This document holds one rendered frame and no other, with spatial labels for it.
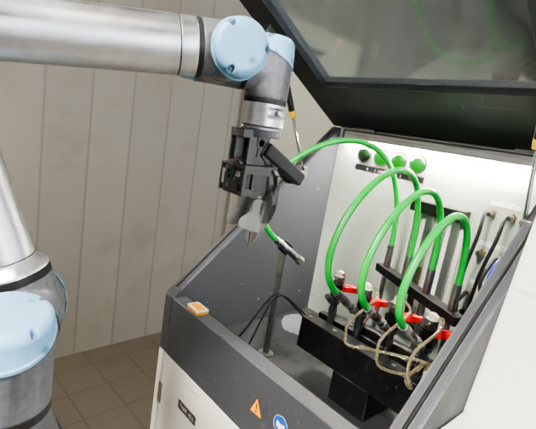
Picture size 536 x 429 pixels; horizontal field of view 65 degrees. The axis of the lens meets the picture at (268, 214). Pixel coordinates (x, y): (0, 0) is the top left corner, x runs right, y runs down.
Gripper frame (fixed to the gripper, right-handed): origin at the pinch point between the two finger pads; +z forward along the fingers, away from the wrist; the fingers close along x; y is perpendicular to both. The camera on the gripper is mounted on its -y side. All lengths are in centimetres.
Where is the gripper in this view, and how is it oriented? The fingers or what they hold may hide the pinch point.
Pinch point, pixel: (253, 237)
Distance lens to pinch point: 79.9
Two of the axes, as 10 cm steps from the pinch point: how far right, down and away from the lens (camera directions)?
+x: 6.5, 2.5, -7.2
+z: -1.6, 9.7, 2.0
